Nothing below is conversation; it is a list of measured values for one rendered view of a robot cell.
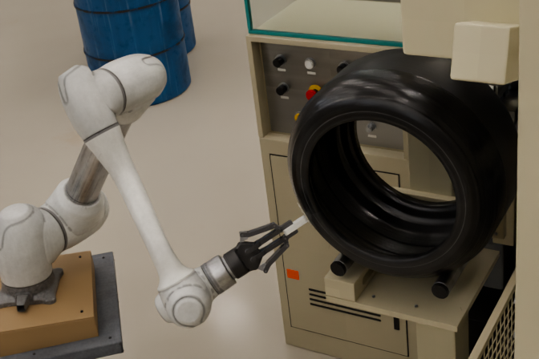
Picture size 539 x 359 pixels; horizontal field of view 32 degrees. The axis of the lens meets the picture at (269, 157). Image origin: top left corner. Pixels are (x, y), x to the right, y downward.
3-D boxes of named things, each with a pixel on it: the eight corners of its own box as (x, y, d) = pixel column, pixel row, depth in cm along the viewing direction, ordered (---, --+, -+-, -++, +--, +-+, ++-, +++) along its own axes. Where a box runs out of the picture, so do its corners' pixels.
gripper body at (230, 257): (219, 251, 245) (249, 231, 245) (237, 277, 246) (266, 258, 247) (220, 257, 238) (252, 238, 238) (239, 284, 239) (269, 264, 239)
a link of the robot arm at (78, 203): (24, 227, 291) (76, 199, 307) (58, 264, 288) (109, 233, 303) (91, 54, 240) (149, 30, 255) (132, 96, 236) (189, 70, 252)
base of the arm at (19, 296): (-10, 316, 271) (-14, 300, 269) (6, 275, 291) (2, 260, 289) (53, 312, 272) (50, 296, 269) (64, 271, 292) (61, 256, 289)
